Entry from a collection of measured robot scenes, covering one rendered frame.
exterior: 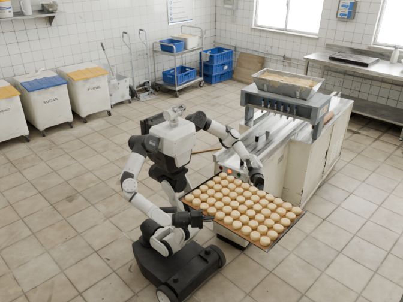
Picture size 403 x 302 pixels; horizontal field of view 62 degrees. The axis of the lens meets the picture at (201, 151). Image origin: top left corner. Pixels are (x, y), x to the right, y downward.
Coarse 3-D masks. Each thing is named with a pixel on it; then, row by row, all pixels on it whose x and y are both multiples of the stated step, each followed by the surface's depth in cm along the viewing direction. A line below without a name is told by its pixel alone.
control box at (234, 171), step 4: (220, 164) 258; (224, 164) 258; (224, 168) 257; (228, 168) 254; (232, 168) 253; (236, 168) 253; (224, 172) 258; (232, 172) 254; (236, 172) 251; (240, 172) 249; (236, 176) 253; (240, 176) 250; (244, 176) 249; (244, 180) 252
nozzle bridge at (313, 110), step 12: (252, 84) 317; (240, 96) 308; (252, 96) 310; (264, 96) 293; (276, 96) 289; (288, 96) 289; (312, 96) 289; (324, 96) 289; (252, 108) 328; (264, 108) 302; (276, 108) 300; (300, 108) 287; (312, 108) 271; (324, 108) 284; (312, 120) 275
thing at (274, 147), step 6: (300, 120) 313; (294, 126) 302; (300, 126) 311; (288, 132) 291; (294, 132) 302; (282, 138) 282; (288, 138) 294; (276, 144) 273; (264, 150) 264; (270, 150) 267; (258, 156) 256; (264, 156) 260; (252, 162) 248
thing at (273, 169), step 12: (264, 132) 305; (252, 144) 285; (264, 144) 285; (288, 144) 295; (228, 156) 268; (276, 156) 279; (216, 168) 266; (240, 168) 252; (264, 168) 265; (276, 168) 288; (264, 180) 273; (276, 180) 298; (276, 192) 309; (216, 228) 296; (228, 240) 298; (240, 240) 283
